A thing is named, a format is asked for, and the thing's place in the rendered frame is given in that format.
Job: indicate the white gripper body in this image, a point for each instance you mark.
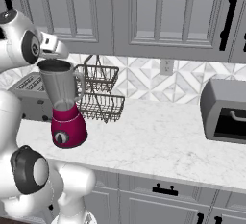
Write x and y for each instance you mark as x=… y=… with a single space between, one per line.
x=59 y=51

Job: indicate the grey drawer front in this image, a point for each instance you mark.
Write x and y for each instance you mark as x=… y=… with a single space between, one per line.
x=107 y=179
x=192 y=189

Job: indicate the grey base cupboard door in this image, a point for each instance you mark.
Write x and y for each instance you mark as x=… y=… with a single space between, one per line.
x=160 y=210
x=233 y=210
x=102 y=207

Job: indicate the white wall outlet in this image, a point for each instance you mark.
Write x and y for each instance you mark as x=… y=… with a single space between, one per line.
x=167 y=66

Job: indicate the grey toaster oven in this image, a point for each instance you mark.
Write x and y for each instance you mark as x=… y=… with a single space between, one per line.
x=216 y=106

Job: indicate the grey wall cupboard door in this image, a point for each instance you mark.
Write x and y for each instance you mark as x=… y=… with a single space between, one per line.
x=241 y=42
x=80 y=6
x=173 y=10

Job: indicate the crimson blender with grey jar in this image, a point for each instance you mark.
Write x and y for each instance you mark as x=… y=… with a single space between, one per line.
x=68 y=128

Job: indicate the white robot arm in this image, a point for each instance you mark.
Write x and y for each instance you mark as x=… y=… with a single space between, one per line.
x=12 y=183

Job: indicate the grey toaster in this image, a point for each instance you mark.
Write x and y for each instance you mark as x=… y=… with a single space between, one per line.
x=30 y=103

